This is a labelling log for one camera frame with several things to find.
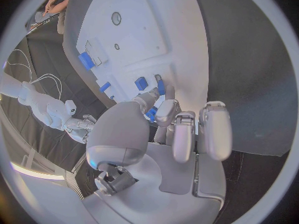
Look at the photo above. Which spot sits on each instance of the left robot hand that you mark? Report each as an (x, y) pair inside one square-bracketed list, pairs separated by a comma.
[(144, 171)]

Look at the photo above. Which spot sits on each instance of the blue short cylinder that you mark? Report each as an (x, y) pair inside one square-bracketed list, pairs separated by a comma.
[(105, 87)]

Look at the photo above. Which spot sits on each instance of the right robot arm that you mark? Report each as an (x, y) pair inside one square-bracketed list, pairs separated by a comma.
[(39, 100)]

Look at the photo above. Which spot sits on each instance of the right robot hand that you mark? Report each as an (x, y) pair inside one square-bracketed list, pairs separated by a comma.
[(79, 127)]

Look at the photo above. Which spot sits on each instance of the blue square block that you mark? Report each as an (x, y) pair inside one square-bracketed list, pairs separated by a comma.
[(141, 83)]

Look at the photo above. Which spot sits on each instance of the blue long block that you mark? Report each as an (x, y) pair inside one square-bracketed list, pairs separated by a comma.
[(86, 60)]

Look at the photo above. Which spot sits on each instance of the white task board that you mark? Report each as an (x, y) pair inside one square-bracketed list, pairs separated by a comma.
[(140, 31)]

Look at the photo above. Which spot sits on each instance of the blue peg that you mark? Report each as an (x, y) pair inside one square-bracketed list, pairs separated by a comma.
[(161, 86)]

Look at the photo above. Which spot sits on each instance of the person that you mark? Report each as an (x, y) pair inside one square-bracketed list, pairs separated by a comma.
[(58, 5)]

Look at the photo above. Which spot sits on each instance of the small blue plug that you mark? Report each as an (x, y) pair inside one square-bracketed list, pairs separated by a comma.
[(112, 97)]

